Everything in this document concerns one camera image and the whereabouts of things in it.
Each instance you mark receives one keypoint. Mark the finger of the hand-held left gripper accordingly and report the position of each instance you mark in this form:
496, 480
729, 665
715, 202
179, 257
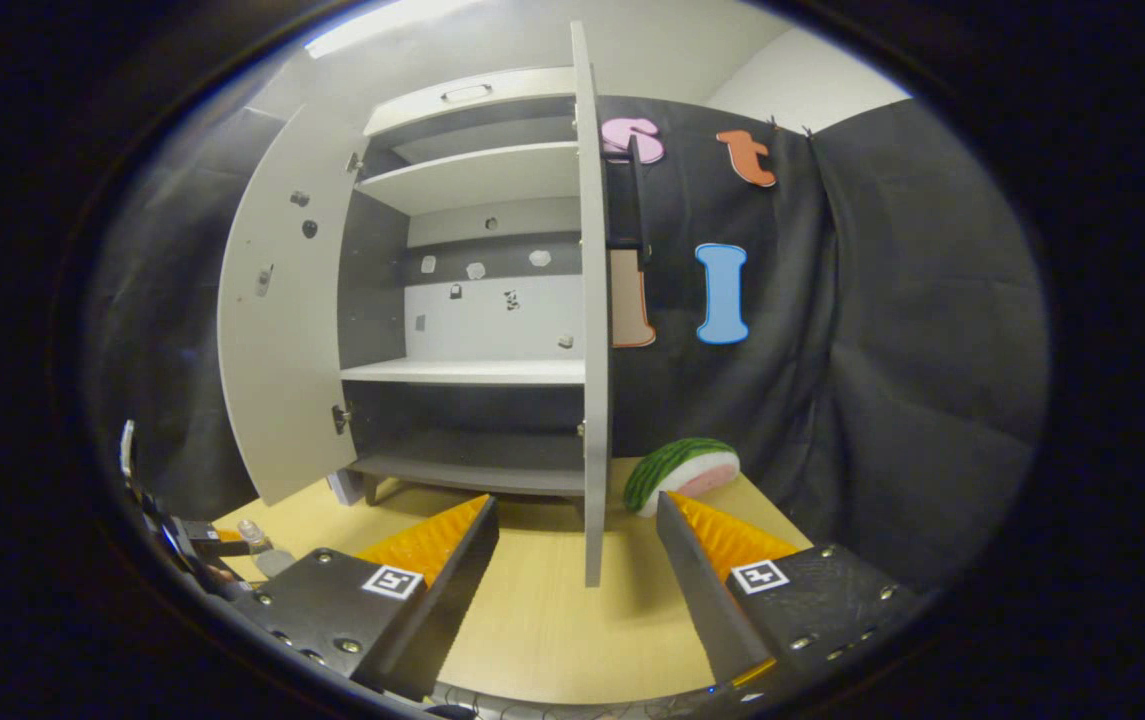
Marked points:
227, 550
202, 530

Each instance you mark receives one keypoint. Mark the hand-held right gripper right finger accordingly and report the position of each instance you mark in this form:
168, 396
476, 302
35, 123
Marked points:
697, 590

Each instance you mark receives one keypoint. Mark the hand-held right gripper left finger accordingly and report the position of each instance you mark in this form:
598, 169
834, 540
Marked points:
452, 590

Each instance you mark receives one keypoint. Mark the white cabinet door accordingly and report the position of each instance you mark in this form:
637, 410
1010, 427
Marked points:
594, 350
282, 350

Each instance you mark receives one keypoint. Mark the grey white cabinet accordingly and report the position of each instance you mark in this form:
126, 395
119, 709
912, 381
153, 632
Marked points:
372, 290

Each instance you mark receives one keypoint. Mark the metal door hinge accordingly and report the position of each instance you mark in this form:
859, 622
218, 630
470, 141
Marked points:
355, 162
341, 418

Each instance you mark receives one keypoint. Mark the white cabinet shelf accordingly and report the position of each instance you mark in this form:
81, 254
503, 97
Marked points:
472, 175
472, 372

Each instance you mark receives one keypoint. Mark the white cabinet drawer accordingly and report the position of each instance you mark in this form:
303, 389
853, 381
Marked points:
532, 92

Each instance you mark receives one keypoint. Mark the watermelon slice toy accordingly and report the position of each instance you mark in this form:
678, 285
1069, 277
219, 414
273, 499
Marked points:
682, 470

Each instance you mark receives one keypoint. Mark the black backdrop cloth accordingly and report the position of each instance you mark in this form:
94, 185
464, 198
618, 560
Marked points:
162, 300
882, 350

